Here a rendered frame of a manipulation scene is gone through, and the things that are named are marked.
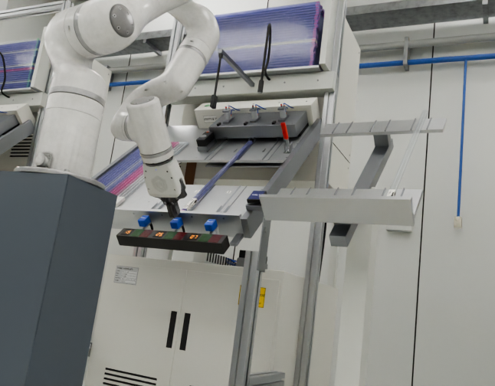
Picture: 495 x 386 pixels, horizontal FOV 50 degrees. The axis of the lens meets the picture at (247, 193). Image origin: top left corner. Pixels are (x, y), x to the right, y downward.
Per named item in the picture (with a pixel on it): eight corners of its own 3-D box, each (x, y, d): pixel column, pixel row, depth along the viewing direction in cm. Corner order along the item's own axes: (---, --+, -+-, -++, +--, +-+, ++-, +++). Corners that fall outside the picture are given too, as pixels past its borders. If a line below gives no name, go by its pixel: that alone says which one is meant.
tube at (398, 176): (388, 214, 111) (387, 209, 111) (381, 214, 112) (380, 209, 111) (427, 112, 149) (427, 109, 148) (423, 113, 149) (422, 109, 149)
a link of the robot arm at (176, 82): (152, 47, 152) (99, 125, 137) (198, 44, 144) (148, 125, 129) (166, 72, 159) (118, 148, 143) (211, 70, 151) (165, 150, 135)
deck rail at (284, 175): (250, 238, 144) (247, 219, 141) (244, 237, 145) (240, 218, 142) (323, 133, 200) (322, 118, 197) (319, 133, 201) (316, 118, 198)
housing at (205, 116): (316, 140, 198) (310, 104, 192) (201, 142, 219) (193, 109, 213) (322, 132, 204) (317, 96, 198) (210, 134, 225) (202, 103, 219)
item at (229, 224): (244, 238, 145) (239, 215, 142) (61, 225, 173) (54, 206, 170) (246, 235, 146) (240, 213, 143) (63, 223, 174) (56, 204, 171)
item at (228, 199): (244, 227, 145) (242, 217, 143) (60, 216, 173) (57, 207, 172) (269, 193, 160) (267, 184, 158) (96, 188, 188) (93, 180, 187)
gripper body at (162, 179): (134, 161, 139) (145, 199, 144) (167, 161, 135) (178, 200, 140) (149, 149, 145) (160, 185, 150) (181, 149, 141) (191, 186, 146)
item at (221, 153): (290, 173, 175) (287, 159, 173) (127, 171, 203) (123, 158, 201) (318, 133, 201) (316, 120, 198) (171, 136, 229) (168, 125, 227)
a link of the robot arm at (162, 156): (132, 155, 138) (136, 165, 139) (161, 155, 134) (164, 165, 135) (149, 142, 144) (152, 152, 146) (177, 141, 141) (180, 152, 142)
